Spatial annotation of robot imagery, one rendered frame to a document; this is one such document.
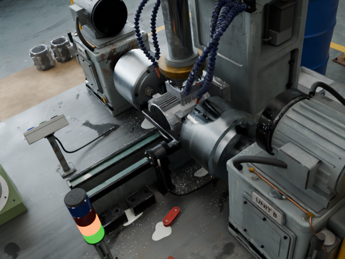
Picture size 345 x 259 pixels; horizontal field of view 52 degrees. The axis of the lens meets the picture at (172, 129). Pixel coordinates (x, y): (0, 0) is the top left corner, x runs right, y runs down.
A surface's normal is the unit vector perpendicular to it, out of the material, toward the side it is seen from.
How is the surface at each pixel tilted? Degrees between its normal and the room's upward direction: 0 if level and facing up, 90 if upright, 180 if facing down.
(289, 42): 3
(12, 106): 0
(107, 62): 90
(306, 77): 0
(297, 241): 90
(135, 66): 24
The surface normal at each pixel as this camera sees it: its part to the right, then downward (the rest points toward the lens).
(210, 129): -0.58, -0.32
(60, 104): -0.14, -0.73
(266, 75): 0.58, 0.49
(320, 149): -0.70, -0.11
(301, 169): -0.80, 0.47
